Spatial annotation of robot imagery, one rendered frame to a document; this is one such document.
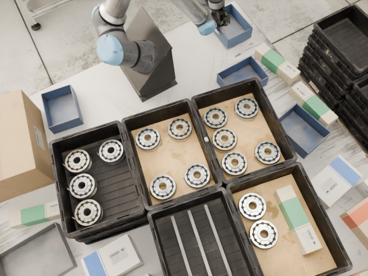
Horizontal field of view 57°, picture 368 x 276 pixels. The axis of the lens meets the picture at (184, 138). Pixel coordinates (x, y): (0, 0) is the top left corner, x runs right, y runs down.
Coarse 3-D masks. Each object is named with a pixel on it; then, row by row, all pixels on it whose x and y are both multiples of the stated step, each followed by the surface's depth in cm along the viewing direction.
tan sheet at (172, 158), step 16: (160, 128) 146; (192, 128) 145; (160, 144) 143; (176, 144) 143; (192, 144) 142; (144, 160) 140; (160, 160) 140; (176, 160) 140; (192, 160) 139; (176, 176) 137; (176, 192) 134
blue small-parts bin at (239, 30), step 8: (232, 8) 180; (232, 16) 184; (240, 16) 176; (232, 24) 181; (240, 24) 180; (248, 24) 173; (216, 32) 177; (224, 32) 179; (232, 32) 179; (240, 32) 179; (248, 32) 173; (224, 40) 173; (232, 40) 171; (240, 40) 175
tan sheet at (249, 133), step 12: (240, 96) 150; (252, 96) 150; (204, 108) 149; (228, 108) 148; (228, 120) 146; (240, 120) 145; (252, 120) 145; (264, 120) 145; (240, 132) 143; (252, 132) 143; (264, 132) 142; (240, 144) 141; (252, 144) 141; (252, 156) 138; (252, 168) 136
